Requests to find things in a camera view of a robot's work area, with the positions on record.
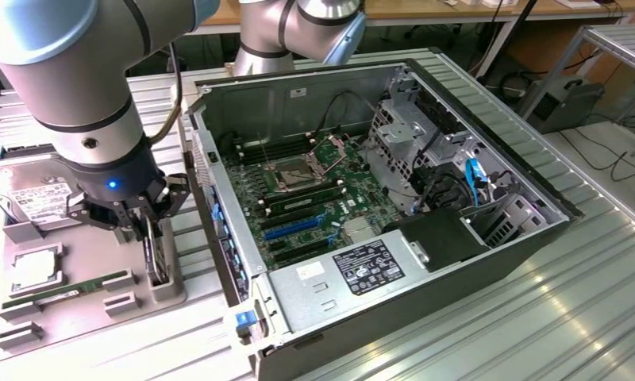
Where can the grey parts rack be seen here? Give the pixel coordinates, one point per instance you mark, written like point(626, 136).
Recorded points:
point(84, 317)

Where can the thin metal locking lever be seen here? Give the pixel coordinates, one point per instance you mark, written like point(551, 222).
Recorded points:
point(267, 155)

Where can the aluminium frame slat table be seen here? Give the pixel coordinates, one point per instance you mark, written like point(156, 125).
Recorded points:
point(625, 43)

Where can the blue case latch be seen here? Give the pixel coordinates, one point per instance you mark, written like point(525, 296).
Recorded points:
point(244, 320)

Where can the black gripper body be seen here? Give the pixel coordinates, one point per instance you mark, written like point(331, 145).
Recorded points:
point(117, 174)

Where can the black open PC case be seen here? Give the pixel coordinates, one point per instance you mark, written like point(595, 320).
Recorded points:
point(509, 186)

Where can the black plastic air shroud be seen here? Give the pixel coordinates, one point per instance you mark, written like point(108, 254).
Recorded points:
point(434, 234)

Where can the blue expansion slot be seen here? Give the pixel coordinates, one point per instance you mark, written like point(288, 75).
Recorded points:
point(294, 232)

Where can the installed black RAM stick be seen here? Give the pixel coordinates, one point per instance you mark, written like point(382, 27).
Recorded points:
point(307, 200)

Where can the silver CPU chip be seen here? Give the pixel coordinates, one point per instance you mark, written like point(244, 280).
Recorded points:
point(36, 272)

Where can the green RAM stick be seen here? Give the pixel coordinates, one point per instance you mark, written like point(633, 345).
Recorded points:
point(57, 293)

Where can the silver power supply unit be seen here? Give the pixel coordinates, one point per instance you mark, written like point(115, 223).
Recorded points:
point(344, 282)

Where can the small silver chipset heatsink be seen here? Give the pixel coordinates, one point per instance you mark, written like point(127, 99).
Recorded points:
point(359, 232)

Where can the black expansion slot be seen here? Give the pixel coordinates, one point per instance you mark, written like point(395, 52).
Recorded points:
point(302, 248)

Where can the wooden desk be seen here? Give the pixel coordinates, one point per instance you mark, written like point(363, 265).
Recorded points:
point(455, 16)

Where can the metal disk bay cage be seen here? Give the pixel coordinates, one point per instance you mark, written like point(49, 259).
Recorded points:
point(402, 143)

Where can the black box on floor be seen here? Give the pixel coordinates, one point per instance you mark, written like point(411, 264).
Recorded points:
point(566, 105)

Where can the CPU socket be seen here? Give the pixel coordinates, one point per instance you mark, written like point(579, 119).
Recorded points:
point(292, 174)

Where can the silver hard disk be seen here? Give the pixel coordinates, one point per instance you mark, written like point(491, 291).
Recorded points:
point(27, 194)

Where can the metal socket cover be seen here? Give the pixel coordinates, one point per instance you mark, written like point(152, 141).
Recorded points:
point(331, 152)

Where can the green motherboard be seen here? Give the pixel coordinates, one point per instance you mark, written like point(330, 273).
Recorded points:
point(323, 198)

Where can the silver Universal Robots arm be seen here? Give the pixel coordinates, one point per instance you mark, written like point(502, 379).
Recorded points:
point(57, 71)

